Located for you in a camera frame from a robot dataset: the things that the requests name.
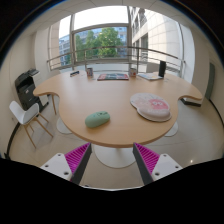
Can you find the black office printer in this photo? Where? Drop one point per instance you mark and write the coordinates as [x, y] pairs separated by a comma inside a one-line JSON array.
[[26, 88]]

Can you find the white round table base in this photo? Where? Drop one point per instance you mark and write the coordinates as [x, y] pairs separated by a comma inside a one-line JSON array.
[[113, 158], [62, 127], [172, 130]]

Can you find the red colourful magazine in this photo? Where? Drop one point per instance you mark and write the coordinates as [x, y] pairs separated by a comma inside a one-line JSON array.
[[112, 77]]

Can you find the metal window railing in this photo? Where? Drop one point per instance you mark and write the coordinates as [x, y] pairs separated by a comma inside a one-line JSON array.
[[100, 48]]

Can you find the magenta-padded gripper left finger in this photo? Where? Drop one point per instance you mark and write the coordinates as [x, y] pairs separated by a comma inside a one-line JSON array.
[[76, 156]]

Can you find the white red printed cup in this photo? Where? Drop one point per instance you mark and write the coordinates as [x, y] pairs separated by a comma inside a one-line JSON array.
[[133, 72]]

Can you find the black upright speaker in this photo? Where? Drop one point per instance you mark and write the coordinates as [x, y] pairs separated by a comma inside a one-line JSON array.
[[162, 68]]

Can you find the white pink printed mouse pad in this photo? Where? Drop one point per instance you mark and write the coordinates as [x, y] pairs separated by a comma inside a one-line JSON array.
[[151, 106]]

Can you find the dark green door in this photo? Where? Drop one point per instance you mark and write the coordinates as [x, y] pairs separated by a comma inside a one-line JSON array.
[[210, 81]]

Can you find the mint green computer mouse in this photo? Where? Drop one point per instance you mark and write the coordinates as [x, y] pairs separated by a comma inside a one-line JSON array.
[[97, 119]]

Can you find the white chair with wooden legs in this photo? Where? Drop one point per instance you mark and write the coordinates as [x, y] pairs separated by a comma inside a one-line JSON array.
[[23, 115]]

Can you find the printed cup with blue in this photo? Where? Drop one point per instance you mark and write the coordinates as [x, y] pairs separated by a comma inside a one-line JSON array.
[[90, 73]]

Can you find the small dark flat device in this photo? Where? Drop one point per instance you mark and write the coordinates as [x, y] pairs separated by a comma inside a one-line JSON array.
[[74, 73]]

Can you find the light blue open booklet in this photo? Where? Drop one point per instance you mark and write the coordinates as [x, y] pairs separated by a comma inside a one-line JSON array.
[[149, 76]]

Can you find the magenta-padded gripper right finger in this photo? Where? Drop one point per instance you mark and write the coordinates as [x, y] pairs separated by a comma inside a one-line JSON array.
[[148, 156]]

